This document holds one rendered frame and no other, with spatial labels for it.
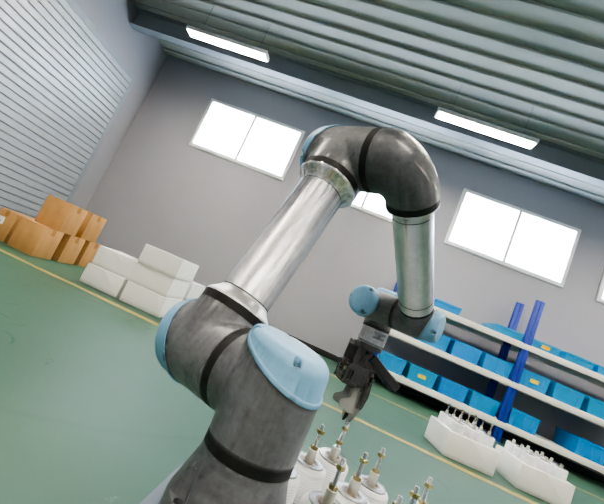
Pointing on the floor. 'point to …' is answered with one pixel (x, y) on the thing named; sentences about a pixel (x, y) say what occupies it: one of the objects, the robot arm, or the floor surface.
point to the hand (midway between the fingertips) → (348, 417)
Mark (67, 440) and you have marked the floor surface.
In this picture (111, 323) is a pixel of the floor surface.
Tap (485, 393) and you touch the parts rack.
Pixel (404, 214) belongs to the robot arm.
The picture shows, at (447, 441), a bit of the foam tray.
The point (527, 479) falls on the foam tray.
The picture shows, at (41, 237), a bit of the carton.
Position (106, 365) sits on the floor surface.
